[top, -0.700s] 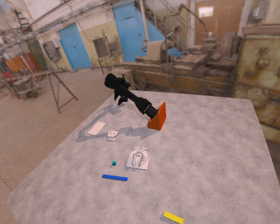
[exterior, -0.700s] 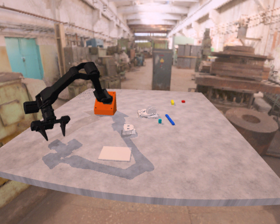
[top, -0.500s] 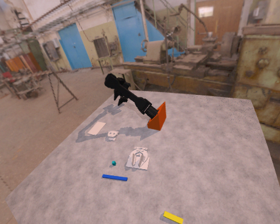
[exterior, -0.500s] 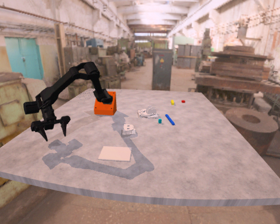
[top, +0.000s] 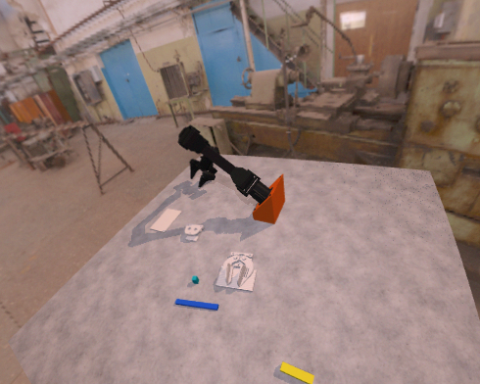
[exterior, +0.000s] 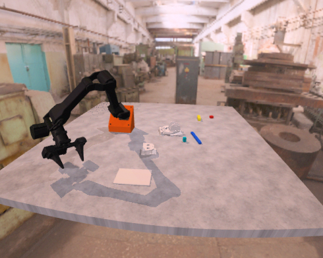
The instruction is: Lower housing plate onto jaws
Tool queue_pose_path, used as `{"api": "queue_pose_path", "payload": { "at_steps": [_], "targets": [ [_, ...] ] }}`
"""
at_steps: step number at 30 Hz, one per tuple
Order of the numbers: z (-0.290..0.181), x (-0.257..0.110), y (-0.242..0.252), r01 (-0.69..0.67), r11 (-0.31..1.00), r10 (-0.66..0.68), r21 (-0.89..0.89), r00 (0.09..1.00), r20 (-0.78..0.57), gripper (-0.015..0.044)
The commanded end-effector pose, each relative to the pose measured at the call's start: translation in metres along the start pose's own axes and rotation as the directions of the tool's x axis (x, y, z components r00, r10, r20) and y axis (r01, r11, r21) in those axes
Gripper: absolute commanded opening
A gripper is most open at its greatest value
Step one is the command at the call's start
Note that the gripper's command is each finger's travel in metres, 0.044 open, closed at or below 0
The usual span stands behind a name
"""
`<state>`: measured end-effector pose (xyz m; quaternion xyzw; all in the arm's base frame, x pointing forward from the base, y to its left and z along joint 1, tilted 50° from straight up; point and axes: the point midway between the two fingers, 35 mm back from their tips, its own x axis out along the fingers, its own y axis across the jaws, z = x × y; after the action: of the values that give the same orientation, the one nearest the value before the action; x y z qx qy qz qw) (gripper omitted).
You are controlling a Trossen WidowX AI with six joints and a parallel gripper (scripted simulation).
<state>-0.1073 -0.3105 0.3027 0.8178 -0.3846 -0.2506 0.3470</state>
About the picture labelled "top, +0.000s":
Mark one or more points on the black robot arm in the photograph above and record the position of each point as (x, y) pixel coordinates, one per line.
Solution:
(190, 139)

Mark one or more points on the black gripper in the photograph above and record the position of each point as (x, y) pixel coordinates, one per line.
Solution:
(203, 165)

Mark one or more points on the yellow flat bar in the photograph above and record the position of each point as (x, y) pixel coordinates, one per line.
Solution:
(296, 373)

